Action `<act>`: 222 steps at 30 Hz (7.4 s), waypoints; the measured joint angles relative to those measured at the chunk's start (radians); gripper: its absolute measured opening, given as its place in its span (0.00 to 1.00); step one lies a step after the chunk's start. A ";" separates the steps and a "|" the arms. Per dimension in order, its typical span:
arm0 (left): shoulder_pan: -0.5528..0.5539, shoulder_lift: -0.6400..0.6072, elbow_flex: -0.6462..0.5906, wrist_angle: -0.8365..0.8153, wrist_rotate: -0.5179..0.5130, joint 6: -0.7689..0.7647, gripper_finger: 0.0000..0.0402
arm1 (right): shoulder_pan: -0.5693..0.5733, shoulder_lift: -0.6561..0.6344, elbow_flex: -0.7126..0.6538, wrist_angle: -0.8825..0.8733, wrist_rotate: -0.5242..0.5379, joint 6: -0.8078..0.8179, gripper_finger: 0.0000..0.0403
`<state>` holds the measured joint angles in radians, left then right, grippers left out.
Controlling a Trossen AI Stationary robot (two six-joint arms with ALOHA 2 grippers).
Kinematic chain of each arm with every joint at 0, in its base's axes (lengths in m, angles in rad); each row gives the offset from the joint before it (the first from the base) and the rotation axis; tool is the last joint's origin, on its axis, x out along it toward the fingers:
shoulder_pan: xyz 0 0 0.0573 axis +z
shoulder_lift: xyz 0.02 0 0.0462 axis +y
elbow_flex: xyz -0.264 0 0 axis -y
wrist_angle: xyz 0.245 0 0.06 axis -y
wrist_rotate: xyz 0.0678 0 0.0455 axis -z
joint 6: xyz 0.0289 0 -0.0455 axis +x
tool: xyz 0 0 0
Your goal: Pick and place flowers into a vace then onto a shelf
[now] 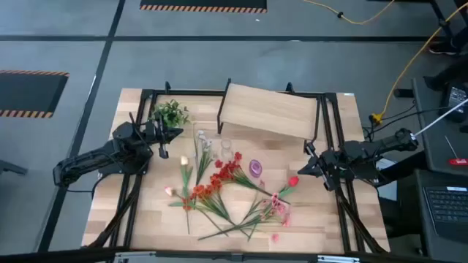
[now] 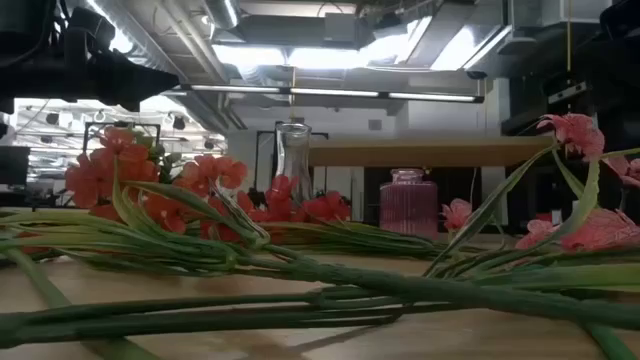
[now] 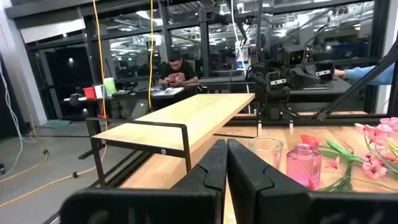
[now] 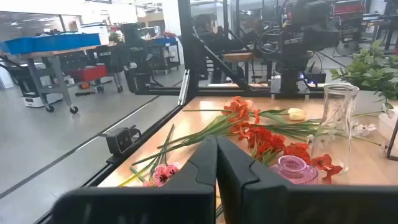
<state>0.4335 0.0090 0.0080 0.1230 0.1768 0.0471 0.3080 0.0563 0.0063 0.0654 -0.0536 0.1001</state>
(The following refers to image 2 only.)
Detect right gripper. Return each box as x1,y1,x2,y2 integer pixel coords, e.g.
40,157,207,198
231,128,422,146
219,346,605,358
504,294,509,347
501,44,640,137

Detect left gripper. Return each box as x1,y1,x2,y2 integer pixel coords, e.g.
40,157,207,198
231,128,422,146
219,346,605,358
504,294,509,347
0,51,180,115

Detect pink artificial flower bunch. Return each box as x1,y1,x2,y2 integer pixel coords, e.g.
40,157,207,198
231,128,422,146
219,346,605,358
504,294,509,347
424,112,640,281

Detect orange artificial flower bunch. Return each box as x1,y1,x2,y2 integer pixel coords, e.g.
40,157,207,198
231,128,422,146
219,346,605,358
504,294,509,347
0,127,640,334

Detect pink ribbed glass vase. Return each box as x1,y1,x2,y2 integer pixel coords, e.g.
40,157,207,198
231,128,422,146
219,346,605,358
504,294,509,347
378,168,440,240

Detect clear glass vase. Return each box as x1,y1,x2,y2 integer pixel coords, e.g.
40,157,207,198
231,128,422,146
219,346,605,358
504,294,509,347
273,122,314,204

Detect red artificial flower bunch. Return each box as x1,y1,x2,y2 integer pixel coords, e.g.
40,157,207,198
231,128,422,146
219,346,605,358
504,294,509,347
199,174,454,261

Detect raised wooden shelf board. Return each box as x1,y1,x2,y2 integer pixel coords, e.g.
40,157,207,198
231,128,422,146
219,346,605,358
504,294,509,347
308,135,557,169

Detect black monitor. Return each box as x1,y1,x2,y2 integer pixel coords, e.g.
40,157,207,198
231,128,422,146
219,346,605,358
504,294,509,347
0,145,31,187

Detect black background robot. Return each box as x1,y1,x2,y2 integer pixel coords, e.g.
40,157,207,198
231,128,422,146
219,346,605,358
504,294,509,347
247,187,269,209

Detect long ceiling light fixture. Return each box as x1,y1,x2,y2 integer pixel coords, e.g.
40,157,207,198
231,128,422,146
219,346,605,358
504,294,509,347
182,83,485,105

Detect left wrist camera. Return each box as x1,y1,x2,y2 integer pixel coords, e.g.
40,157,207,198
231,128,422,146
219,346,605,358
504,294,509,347
67,5,117,55

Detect silver air duct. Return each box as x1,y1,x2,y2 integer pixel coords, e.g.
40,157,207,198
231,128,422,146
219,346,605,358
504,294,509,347
202,0,241,30

